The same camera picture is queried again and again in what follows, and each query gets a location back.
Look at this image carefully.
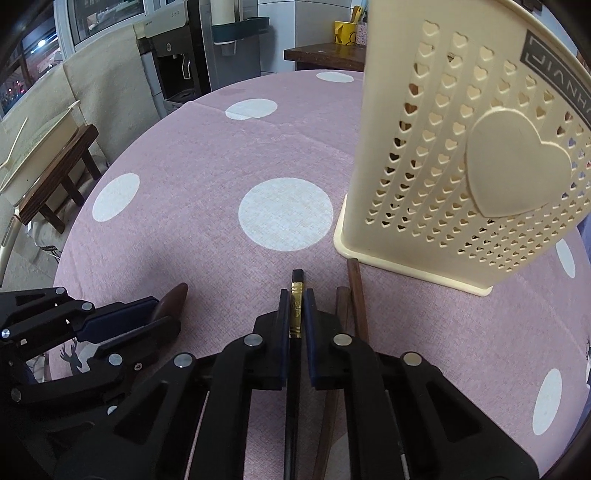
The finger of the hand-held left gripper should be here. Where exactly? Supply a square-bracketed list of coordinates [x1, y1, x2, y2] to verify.
[8, 318, 182, 407]
[0, 286, 161, 345]

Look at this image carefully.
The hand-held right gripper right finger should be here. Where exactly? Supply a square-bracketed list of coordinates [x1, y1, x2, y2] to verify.
[304, 289, 540, 480]

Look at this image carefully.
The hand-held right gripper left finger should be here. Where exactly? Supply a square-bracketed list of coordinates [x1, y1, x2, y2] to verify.
[54, 289, 293, 480]

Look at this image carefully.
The brown wooden chopstick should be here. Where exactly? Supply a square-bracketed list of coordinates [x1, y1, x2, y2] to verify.
[346, 258, 369, 343]
[313, 286, 352, 480]

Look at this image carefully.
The black chopstick gold band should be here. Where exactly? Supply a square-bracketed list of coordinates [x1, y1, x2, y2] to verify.
[283, 269, 306, 480]

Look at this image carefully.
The dark wooden spoon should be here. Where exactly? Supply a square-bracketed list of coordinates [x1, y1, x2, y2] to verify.
[151, 282, 190, 324]

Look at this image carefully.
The cream plastic utensil holder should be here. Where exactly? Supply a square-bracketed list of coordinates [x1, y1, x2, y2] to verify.
[332, 0, 591, 297]

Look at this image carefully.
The dark wooden stool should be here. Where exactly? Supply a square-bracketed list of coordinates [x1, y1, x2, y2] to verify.
[14, 124, 101, 234]

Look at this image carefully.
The pink polka dot tablecloth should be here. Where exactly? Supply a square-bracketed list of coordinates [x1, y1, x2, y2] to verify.
[52, 69, 591, 480]

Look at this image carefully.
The beige cloth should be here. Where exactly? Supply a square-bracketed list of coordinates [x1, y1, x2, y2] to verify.
[0, 25, 158, 160]

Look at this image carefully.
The grey water dispenser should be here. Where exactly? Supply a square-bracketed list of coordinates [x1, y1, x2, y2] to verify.
[144, 0, 214, 117]

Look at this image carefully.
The window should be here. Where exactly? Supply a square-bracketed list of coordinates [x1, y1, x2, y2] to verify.
[0, 0, 153, 118]

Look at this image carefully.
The dark wooden counter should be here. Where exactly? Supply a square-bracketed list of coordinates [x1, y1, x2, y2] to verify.
[283, 43, 369, 73]

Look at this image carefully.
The teal cup holder tray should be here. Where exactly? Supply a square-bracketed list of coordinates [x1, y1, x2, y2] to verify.
[211, 16, 271, 45]

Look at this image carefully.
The yellow mug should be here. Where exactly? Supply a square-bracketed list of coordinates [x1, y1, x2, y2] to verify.
[333, 20, 359, 46]

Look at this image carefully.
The white paper cup sleeve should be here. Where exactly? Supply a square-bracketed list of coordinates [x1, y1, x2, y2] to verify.
[210, 0, 239, 24]

